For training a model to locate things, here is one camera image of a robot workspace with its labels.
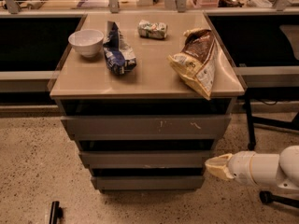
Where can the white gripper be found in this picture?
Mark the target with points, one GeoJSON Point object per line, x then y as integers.
{"type": "Point", "coordinates": [240, 167]}

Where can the grey drawer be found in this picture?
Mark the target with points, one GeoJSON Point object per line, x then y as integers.
{"type": "Point", "coordinates": [144, 159]}
{"type": "Point", "coordinates": [147, 182]}
{"type": "Point", "coordinates": [183, 127]}

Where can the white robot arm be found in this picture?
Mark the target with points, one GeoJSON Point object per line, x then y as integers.
{"type": "Point", "coordinates": [258, 169]}

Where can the grey top drawer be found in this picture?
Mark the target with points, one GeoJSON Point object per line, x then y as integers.
{"type": "Point", "coordinates": [183, 127]}

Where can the grey drawer cabinet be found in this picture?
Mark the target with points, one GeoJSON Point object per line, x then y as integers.
{"type": "Point", "coordinates": [85, 87]}

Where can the grey bottom drawer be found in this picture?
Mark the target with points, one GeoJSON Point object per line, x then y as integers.
{"type": "Point", "coordinates": [147, 182]}

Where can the black table leg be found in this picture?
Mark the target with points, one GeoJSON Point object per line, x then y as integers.
{"type": "Point", "coordinates": [252, 139]}

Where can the black chair base leg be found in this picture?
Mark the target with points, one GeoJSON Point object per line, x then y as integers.
{"type": "Point", "coordinates": [267, 197]}

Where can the brown yellow chip bag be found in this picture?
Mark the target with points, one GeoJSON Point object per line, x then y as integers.
{"type": "Point", "coordinates": [195, 64]}

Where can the blue chip bag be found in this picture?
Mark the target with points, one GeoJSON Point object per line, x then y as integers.
{"type": "Point", "coordinates": [119, 55]}

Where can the black object on floor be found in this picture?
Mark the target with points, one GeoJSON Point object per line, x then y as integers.
{"type": "Point", "coordinates": [56, 212]}

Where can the white bowl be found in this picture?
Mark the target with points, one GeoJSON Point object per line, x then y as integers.
{"type": "Point", "coordinates": [87, 42]}

